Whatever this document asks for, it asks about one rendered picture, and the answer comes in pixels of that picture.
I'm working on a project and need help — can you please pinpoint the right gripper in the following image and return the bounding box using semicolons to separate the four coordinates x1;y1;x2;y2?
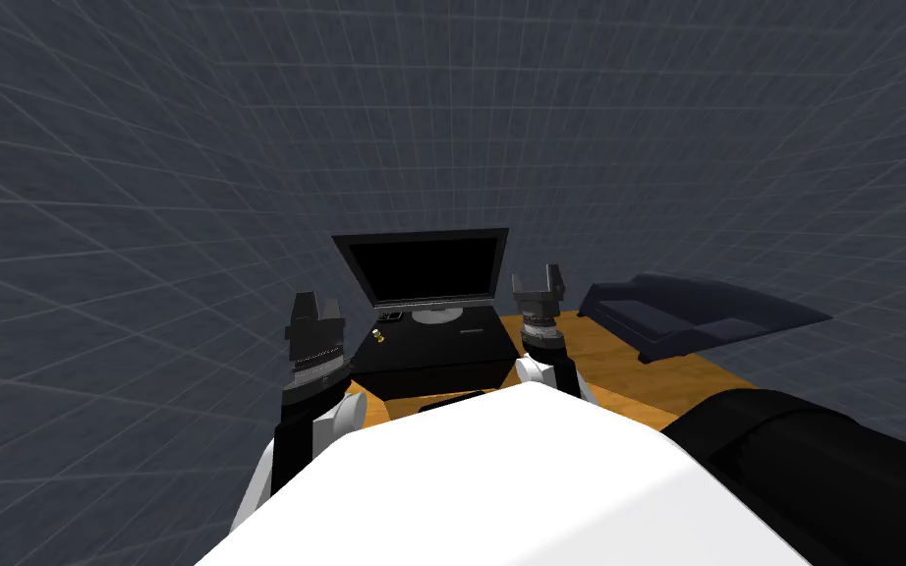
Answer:
511;263;567;317

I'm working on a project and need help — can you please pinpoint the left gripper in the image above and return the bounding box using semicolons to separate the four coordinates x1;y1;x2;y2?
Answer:
284;291;350;367

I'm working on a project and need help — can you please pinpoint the black television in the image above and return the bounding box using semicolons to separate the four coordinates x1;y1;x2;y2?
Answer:
331;227;511;326

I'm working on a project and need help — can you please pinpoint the black television stand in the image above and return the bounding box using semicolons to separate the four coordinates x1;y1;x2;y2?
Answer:
346;304;526;403

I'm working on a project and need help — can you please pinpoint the dark blue sofa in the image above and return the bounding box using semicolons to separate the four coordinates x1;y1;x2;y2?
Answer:
577;271;834;366

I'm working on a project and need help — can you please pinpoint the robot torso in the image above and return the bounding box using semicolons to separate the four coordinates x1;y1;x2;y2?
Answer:
193;380;816;566

